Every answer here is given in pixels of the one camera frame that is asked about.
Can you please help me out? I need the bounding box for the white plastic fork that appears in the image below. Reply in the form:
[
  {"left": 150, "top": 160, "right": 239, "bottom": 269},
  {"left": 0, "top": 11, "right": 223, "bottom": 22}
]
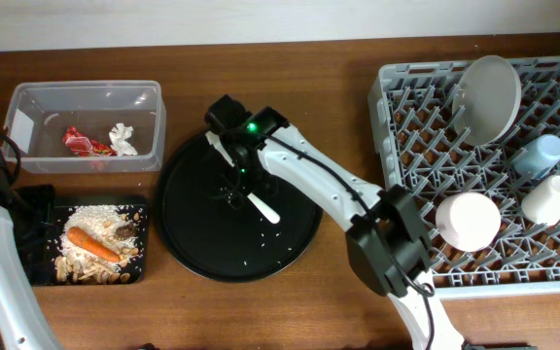
[{"left": 247, "top": 192, "right": 280, "bottom": 225}]

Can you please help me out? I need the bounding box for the red snack wrapper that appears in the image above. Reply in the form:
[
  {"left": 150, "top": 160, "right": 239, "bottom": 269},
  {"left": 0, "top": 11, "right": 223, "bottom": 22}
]
[{"left": 62, "top": 126, "right": 117, "bottom": 157}]

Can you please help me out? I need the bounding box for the black rectangular waste tray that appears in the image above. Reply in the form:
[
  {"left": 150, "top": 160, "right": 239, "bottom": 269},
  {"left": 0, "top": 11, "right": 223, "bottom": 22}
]
[{"left": 17, "top": 185, "right": 150, "bottom": 286}]

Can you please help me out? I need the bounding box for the pink saucer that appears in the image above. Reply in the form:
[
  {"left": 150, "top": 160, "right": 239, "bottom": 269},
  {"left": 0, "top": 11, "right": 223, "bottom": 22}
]
[{"left": 436, "top": 192, "right": 501, "bottom": 252}]

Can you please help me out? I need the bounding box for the grey round plate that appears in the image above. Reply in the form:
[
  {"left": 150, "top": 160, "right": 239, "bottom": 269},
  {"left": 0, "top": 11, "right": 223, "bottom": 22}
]
[{"left": 452, "top": 55, "right": 521, "bottom": 146}]

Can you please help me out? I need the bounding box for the light blue upturned cup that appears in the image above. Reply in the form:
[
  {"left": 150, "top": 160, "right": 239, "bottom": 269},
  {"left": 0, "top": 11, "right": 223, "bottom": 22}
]
[{"left": 513, "top": 134, "right": 560, "bottom": 180}]

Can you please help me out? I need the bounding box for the round black tray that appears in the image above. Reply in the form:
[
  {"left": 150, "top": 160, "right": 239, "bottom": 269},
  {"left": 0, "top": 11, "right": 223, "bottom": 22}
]
[{"left": 154, "top": 133, "right": 323, "bottom": 283}]

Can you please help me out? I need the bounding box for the white upturned cup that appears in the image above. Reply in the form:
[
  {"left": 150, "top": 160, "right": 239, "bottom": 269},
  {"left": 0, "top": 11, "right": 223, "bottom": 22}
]
[{"left": 521, "top": 175, "right": 560, "bottom": 226}]

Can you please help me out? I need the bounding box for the clear plastic bin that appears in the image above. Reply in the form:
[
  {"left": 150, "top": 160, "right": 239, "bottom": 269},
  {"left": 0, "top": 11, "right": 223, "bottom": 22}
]
[{"left": 4, "top": 80, "right": 166, "bottom": 174}]

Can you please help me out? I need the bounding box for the orange carrot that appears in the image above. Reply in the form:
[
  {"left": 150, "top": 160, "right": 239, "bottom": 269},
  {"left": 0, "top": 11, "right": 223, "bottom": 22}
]
[{"left": 66, "top": 227, "right": 121, "bottom": 263}]

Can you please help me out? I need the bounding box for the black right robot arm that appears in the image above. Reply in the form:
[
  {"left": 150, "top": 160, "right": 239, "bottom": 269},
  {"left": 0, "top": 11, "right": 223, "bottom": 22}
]
[{"left": 204, "top": 95, "right": 467, "bottom": 350}]

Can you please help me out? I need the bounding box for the pile of almonds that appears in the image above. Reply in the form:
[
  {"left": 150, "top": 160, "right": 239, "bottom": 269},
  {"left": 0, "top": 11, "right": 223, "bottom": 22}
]
[{"left": 53, "top": 211, "right": 143, "bottom": 285}]

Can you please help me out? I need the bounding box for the pile of rice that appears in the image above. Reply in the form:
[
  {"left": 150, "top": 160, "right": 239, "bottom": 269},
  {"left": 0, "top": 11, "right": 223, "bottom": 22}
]
[{"left": 58, "top": 205, "right": 143, "bottom": 272}]

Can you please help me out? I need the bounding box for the grey dishwasher rack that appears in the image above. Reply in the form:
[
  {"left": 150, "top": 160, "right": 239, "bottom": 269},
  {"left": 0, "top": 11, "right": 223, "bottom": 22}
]
[{"left": 367, "top": 56, "right": 560, "bottom": 298}]

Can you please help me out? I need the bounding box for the white tissue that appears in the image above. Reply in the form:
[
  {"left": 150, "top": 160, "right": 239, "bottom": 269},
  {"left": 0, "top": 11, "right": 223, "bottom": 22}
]
[{"left": 109, "top": 122, "right": 138, "bottom": 157}]

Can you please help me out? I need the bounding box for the dark brown food lump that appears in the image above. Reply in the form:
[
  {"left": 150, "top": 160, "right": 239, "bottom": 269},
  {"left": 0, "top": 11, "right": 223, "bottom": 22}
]
[{"left": 114, "top": 225, "right": 137, "bottom": 240}]

